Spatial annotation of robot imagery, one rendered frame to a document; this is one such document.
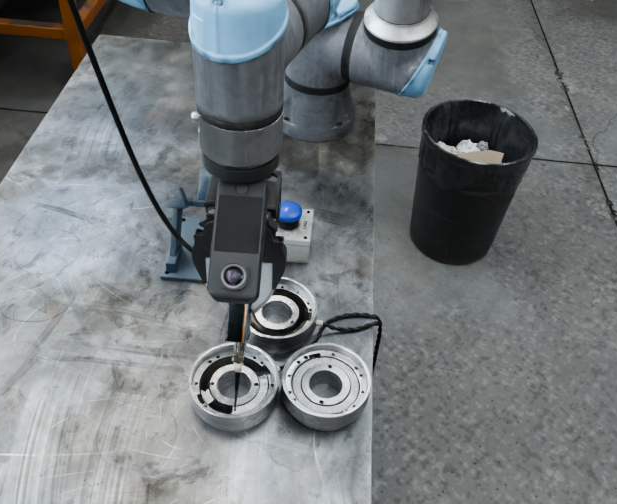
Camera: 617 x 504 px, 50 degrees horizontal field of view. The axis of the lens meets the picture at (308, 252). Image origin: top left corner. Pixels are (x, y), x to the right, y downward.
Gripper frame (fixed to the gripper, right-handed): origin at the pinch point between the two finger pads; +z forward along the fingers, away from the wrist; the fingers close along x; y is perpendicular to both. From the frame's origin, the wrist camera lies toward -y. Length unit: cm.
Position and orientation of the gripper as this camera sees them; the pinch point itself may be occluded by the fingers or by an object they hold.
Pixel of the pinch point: (240, 307)
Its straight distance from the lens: 73.7
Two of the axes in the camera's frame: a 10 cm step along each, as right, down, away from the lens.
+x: -10.0, -0.9, 0.1
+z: -0.6, 7.1, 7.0
